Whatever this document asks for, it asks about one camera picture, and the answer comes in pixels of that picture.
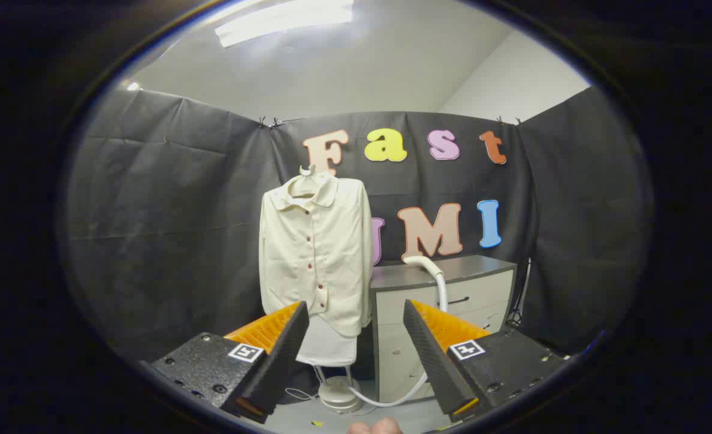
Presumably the ceiling light panel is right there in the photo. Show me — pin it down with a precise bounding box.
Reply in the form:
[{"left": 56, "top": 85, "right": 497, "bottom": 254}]
[{"left": 214, "top": 0, "right": 356, "bottom": 49}]

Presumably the grey and white cabinet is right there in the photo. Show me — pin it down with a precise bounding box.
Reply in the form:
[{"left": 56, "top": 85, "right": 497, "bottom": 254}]
[{"left": 369, "top": 254, "right": 518, "bottom": 403}]

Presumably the white garment steamer head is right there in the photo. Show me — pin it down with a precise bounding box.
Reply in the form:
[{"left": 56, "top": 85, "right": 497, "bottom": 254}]
[{"left": 402, "top": 255, "right": 446, "bottom": 290}]

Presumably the cream button-up shirt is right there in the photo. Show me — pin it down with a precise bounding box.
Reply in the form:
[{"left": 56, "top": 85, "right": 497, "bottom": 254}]
[{"left": 258, "top": 172, "right": 374, "bottom": 338}]

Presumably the white garment steamer base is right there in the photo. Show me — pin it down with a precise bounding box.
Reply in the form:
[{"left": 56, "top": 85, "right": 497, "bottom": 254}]
[{"left": 313, "top": 365, "right": 365, "bottom": 415}]

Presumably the white garment steamer hose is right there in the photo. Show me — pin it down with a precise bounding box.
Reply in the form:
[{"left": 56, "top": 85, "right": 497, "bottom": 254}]
[{"left": 347, "top": 274, "right": 450, "bottom": 409}]

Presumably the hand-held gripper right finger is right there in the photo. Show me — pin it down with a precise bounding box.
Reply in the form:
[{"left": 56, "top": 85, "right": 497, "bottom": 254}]
[{"left": 403, "top": 299, "right": 573, "bottom": 424}]

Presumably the white clothes hanger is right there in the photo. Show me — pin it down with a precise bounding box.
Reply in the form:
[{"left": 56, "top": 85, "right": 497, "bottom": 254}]
[{"left": 298, "top": 164, "right": 332, "bottom": 200}]

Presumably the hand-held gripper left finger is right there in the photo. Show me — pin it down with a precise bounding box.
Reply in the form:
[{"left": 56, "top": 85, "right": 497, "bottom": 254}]
[{"left": 139, "top": 300, "right": 310, "bottom": 424}]

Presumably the tangle of cables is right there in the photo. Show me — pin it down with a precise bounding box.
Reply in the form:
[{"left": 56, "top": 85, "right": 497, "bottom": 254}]
[{"left": 506, "top": 259, "right": 532, "bottom": 329}]

